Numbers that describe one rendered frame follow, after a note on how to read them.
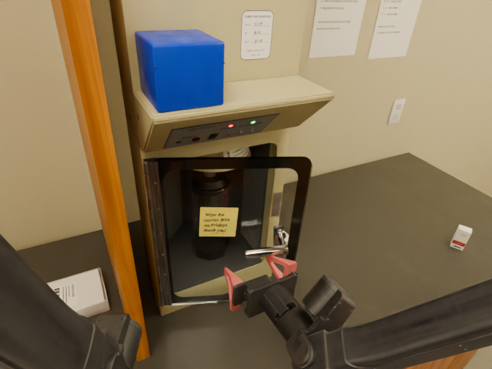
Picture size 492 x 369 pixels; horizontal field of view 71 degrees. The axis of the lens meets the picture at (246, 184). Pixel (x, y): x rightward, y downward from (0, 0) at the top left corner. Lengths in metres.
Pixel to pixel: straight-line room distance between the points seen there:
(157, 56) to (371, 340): 0.45
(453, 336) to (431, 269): 0.76
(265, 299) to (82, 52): 0.47
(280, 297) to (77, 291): 0.55
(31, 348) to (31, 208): 0.92
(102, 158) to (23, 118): 0.55
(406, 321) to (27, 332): 0.40
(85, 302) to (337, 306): 0.62
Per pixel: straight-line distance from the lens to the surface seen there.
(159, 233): 0.73
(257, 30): 0.65
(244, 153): 0.77
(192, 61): 0.49
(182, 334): 0.91
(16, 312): 0.27
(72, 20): 0.48
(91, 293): 0.98
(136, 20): 0.58
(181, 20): 0.59
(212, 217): 0.70
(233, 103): 0.54
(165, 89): 0.49
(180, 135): 0.56
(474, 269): 1.29
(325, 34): 1.31
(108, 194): 0.56
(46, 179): 1.14
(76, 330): 0.34
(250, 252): 0.71
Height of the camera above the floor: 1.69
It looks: 33 degrees down
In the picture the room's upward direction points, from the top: 4 degrees clockwise
